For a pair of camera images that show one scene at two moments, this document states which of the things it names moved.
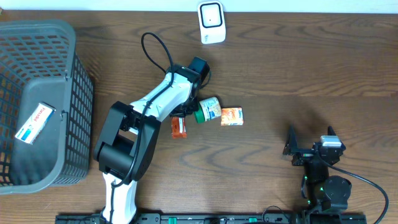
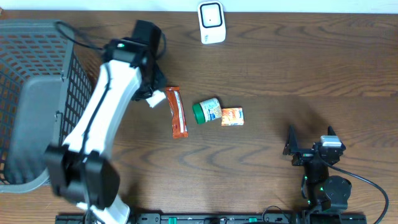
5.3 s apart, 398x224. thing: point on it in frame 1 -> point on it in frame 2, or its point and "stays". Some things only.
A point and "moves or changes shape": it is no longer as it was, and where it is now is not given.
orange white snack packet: [231, 116] stays
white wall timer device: [211, 19] stays
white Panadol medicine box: [35, 124] moves or changes shape
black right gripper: [291, 147] stays
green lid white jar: [208, 109] stays
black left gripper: [193, 105] -> [158, 77]
